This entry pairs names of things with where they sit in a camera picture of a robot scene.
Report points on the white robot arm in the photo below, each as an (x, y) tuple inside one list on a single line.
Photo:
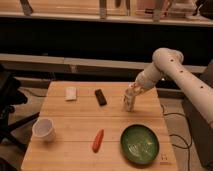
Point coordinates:
[(168, 62)]

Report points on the white folded cloth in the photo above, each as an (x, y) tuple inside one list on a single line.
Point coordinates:
[(71, 94)]

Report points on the green plate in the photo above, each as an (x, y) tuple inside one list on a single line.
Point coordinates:
[(139, 144)]

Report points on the black office chair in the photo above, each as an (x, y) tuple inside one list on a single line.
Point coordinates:
[(9, 97)]

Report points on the white paper cup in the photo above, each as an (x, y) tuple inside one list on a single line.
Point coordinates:
[(44, 129)]

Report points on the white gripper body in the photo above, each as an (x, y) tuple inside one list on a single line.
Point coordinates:
[(134, 89)]

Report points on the black rectangular bar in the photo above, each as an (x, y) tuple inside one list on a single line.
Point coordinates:
[(100, 97)]

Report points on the orange carrot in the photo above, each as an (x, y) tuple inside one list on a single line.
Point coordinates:
[(97, 141)]

